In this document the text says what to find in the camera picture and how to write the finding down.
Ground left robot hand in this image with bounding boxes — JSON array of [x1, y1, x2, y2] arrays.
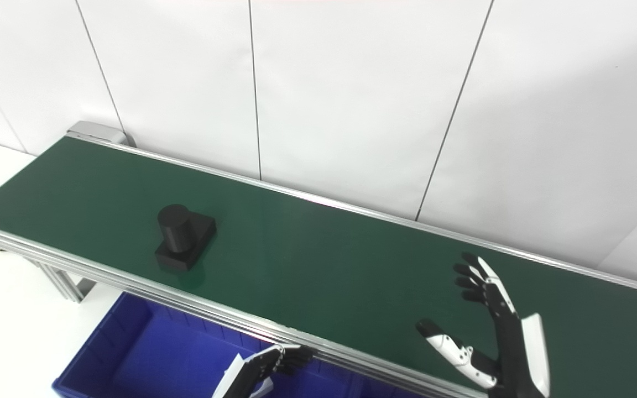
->
[[211, 343, 315, 398]]

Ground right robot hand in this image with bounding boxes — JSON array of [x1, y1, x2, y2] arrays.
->
[[415, 252, 552, 398]]

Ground black cylinder block part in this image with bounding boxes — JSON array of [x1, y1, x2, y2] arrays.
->
[[154, 203, 218, 272]]

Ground blue bin with white parts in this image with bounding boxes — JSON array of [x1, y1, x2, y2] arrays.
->
[[51, 291, 427, 398]]

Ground green conveyor belt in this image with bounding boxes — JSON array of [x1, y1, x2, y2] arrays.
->
[[0, 137, 637, 398], [0, 121, 637, 398]]

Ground aluminium conveyor leg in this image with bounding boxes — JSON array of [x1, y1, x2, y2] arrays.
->
[[30, 259, 98, 304]]

